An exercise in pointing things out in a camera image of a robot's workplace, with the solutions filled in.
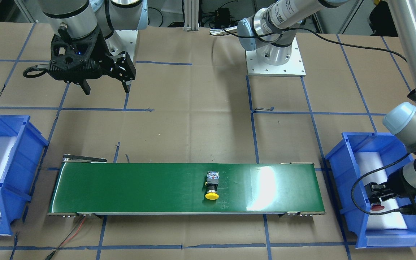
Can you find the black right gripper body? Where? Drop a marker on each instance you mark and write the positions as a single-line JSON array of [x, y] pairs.
[[102, 49]]

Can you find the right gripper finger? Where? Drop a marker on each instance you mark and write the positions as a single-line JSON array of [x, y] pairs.
[[121, 67], [84, 86]]

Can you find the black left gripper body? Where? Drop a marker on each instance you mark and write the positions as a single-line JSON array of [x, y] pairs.
[[397, 184]]

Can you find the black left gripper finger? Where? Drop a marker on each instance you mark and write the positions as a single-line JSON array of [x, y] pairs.
[[388, 203], [374, 189]]

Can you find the red mushroom push button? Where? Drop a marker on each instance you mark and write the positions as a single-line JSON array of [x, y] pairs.
[[377, 207]]

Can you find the yellow mushroom push button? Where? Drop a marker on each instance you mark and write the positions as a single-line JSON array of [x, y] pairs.
[[211, 183]]

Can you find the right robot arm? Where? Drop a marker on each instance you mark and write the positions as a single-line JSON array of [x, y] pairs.
[[80, 19]]

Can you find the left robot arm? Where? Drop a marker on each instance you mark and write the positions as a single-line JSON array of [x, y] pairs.
[[272, 29]]

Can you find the blue storage bin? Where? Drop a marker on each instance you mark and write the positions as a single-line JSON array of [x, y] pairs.
[[17, 180], [356, 154]]

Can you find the clear bin label holder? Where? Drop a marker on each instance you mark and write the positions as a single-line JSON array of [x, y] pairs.
[[391, 241]]

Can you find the green conveyor belt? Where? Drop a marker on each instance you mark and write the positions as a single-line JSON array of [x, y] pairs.
[[101, 188]]

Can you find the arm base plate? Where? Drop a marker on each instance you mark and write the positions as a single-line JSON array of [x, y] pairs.
[[123, 41], [276, 57]]

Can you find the aluminium frame post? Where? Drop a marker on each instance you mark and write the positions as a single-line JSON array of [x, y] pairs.
[[191, 15]]

